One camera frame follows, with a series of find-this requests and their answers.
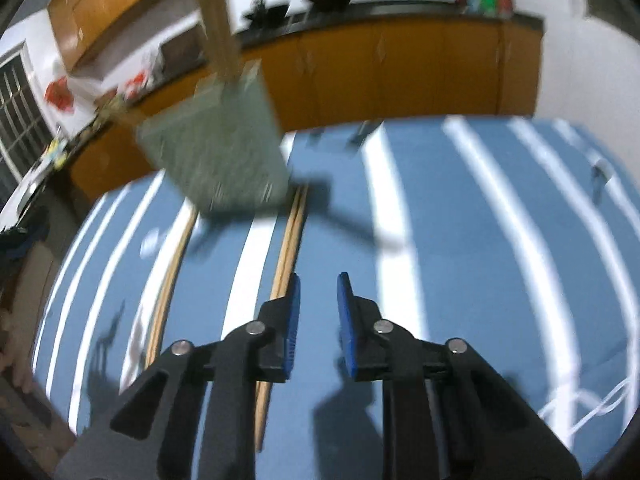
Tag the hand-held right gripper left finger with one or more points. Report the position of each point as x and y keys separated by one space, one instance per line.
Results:
x=292 y=330

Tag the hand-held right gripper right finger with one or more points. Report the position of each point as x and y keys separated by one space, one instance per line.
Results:
x=346 y=330

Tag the green perforated utensil holder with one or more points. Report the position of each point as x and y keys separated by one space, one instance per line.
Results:
x=220 y=150

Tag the blue white striped tablecloth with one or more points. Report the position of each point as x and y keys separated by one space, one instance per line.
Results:
x=450 y=260

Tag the wooden base cabinet unit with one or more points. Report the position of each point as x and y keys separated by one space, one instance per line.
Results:
x=400 y=70

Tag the small red plastic bag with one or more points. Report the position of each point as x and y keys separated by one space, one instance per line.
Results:
x=136 y=85

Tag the black wok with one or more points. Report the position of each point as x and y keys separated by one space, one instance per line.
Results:
x=265 y=12

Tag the black kitchen countertop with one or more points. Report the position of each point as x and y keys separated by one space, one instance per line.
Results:
x=400 y=10

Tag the hanging red plastic bag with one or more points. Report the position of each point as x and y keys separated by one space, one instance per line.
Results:
x=59 y=94

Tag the barred window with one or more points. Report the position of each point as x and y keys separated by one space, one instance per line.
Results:
x=20 y=110

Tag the wooden wall cabinet unit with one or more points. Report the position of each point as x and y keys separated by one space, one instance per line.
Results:
x=100 y=5

